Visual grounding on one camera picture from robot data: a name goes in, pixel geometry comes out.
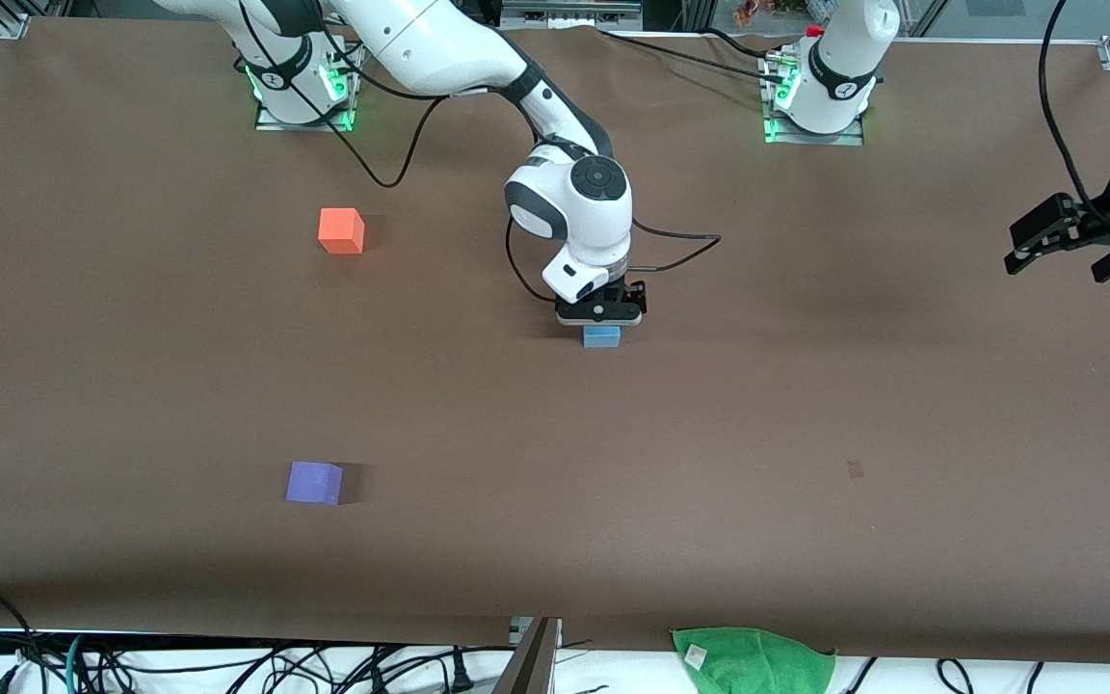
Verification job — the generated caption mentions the black cable along table edge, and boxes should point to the black cable along table edge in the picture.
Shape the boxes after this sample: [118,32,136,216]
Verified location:
[597,27,789,78]

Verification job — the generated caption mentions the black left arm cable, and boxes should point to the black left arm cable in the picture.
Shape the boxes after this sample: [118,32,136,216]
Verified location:
[1039,0,1101,209]

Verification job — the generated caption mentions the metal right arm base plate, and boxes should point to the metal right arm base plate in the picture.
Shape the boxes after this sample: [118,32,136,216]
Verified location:
[254,43,364,133]

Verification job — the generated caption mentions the grey metal post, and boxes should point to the grey metal post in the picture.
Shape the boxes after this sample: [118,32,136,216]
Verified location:
[492,617,562,694]

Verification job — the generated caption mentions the teal cable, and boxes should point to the teal cable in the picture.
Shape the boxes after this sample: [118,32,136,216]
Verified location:
[66,633,95,694]

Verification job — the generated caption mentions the orange cube block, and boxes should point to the orange cube block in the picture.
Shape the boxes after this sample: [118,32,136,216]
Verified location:
[318,207,366,255]

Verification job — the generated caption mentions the grey metal frame box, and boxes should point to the grey metal frame box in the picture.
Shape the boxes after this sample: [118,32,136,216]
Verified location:
[501,0,645,31]

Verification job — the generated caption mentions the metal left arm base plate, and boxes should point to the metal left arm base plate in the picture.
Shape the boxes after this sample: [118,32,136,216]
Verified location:
[762,53,867,147]

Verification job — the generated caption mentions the brown table cover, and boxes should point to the brown table cover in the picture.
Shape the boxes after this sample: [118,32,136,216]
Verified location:
[0,17,1110,666]

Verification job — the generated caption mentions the green cloth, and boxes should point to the green cloth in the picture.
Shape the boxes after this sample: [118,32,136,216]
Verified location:
[671,627,837,694]

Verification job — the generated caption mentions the purple cube block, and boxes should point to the purple cube block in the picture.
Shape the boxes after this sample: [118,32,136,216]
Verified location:
[285,461,344,506]

